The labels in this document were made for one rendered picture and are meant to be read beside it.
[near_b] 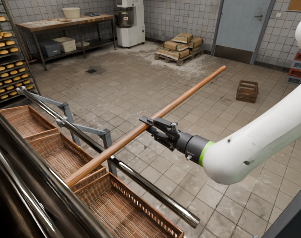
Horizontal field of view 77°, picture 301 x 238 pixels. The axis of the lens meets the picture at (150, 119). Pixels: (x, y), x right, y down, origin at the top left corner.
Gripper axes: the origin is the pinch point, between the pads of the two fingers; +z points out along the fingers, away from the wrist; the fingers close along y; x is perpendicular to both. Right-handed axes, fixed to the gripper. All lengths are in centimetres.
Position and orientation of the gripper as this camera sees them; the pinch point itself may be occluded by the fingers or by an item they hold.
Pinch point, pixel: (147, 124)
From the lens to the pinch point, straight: 78.5
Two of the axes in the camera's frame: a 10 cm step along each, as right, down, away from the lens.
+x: 6.4, -4.6, 6.1
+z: -7.7, -3.6, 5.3
